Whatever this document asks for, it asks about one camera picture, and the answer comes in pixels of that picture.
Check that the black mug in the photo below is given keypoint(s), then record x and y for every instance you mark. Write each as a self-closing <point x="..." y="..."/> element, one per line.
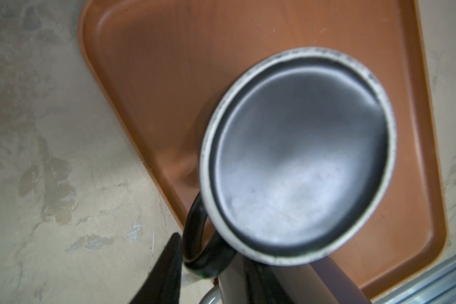
<point x="295" y="159"/>

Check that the aluminium mounting rail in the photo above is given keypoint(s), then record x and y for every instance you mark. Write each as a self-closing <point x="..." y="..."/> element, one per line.
<point x="435" y="286"/>

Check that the grey mug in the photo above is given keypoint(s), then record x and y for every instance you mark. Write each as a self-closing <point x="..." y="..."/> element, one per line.
<point x="301" y="283"/>

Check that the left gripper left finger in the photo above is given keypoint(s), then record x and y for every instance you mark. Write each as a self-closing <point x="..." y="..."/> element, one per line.
<point x="163" y="285"/>

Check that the brown plastic tray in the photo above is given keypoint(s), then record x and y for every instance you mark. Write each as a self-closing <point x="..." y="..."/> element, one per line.
<point x="164" y="65"/>

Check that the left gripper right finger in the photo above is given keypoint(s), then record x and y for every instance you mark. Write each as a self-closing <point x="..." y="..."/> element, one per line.
<point x="262" y="285"/>

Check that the purple mug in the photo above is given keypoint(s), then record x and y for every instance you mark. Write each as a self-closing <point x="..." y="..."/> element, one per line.
<point x="338" y="283"/>

